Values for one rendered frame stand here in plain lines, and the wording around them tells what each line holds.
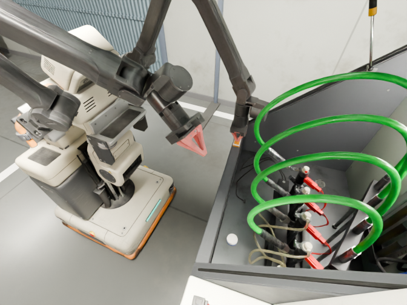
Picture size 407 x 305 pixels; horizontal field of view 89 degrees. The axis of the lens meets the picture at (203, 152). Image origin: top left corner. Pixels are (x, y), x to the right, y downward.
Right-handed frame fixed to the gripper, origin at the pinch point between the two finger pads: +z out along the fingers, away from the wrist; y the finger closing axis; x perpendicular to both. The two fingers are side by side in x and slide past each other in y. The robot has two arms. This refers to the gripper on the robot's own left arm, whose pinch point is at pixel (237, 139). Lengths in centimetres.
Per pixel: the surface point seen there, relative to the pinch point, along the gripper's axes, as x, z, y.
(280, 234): -20.5, -0.6, -38.8
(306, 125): -17, -36, -31
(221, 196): -0.2, 2.2, -29.5
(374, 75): -26, -45, -23
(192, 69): 85, 56, 174
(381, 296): -27, -30, -58
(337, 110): -35.0, -17.2, 8.6
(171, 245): 35, 97, -23
